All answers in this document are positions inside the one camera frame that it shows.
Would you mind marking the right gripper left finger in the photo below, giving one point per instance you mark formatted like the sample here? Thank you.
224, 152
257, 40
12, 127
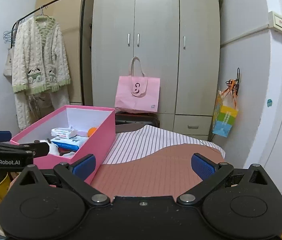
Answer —
73, 177

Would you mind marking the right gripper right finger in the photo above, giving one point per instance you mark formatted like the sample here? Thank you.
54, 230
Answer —
213, 177

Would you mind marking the blue wet wipes pack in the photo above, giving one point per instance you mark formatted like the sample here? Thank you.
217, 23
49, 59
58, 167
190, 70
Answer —
71, 144

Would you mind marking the white tissue pack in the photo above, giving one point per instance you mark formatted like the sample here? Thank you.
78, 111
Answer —
64, 133

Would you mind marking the orange foam ball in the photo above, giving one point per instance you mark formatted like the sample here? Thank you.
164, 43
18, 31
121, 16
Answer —
91, 131

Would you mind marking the pink strawberry plush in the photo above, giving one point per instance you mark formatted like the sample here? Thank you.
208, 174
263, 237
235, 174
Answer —
63, 151

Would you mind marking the white brown plush toy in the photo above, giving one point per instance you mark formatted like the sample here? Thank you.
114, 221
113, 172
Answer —
53, 148

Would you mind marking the striped pink bed sheet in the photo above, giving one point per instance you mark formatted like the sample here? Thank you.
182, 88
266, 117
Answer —
152, 162

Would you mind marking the colourful paper gift bag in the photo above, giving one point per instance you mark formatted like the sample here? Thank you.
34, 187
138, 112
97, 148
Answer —
225, 113

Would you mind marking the cream green knit cardigan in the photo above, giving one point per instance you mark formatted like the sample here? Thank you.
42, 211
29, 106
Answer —
39, 65

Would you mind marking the black suitcase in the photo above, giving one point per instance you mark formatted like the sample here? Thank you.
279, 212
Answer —
143, 118

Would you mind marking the pink paper shopping bag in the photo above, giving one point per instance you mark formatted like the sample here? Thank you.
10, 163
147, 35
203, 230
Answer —
137, 94

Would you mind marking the grey wardrobe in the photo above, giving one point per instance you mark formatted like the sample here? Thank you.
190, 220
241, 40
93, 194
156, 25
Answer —
177, 41

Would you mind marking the black clothes rack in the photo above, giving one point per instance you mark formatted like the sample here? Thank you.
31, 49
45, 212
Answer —
69, 14

